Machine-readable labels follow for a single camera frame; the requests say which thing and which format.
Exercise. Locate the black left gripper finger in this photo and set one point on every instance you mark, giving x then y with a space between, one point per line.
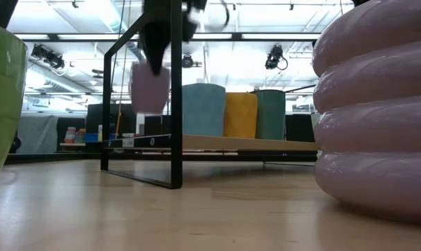
156 52

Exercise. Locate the plain mauve mug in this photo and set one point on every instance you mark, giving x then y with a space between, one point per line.
144 94

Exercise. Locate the teal mug brown rim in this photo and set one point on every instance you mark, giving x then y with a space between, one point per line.
271 116

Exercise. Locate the green mug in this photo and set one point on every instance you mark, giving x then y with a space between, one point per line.
5 104

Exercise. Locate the lilac ribbed mug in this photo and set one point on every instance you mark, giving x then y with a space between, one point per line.
377 122

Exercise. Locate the black ceiling spot lamp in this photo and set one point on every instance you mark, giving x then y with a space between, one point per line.
275 57
39 51
56 61
187 61

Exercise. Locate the blue mug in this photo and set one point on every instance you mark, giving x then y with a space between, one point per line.
203 109

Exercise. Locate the black cabinet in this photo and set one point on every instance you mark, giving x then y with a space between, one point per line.
95 118

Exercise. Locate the black ceiling truss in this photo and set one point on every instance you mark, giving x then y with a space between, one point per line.
53 36

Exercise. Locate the yellow mug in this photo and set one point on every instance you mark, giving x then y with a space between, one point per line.
240 116

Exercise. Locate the blue box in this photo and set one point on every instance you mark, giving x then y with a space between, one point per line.
91 137

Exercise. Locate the orange bottle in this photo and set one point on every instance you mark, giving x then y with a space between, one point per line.
70 135
81 135

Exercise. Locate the grey cloth cover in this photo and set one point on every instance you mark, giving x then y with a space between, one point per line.
38 134

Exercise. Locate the black monitor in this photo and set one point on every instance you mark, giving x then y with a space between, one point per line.
299 127

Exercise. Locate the black aluminium table frame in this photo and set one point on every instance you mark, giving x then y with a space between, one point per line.
57 157

